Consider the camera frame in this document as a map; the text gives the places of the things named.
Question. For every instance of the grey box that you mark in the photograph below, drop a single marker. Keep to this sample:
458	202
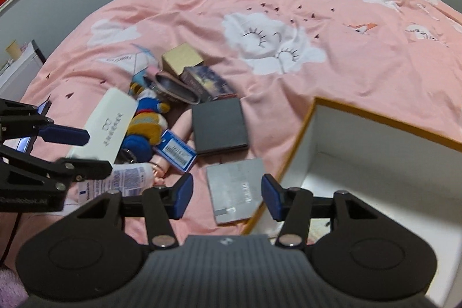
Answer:
231	185

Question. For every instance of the white long box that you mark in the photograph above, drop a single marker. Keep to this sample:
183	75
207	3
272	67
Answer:
108	124

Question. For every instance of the dark starry printed box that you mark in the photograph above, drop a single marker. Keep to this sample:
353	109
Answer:
209	82

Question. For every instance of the round silver tin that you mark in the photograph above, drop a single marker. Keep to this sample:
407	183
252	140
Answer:
173	88

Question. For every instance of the blue yellow plush toy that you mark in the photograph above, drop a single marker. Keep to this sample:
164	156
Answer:
144	124

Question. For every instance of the white lotion bottle blue print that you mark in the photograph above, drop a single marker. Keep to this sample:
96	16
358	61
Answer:
126	178

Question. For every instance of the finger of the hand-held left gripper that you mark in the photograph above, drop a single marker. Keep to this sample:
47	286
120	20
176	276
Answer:
65	134
90	169

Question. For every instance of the black square box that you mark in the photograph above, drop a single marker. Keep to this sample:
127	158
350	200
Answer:
218	124

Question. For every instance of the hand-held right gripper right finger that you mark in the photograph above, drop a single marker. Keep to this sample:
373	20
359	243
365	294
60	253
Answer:
272	198

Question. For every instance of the white cabinet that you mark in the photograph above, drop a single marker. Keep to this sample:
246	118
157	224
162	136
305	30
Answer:
18	73

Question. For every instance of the blue white card pack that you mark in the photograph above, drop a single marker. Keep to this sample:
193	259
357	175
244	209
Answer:
175	151

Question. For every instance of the dark tablet with lit screen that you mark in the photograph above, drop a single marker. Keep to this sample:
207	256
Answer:
45	107

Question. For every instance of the orange-edged white box container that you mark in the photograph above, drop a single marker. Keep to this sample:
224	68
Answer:
361	134

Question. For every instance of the gold cube box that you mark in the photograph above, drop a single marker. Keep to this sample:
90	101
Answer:
180	57

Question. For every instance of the beige cup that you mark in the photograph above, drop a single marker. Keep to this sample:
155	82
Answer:
13	50

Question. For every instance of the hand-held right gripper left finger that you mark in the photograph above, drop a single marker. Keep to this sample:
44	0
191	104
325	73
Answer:
183	194

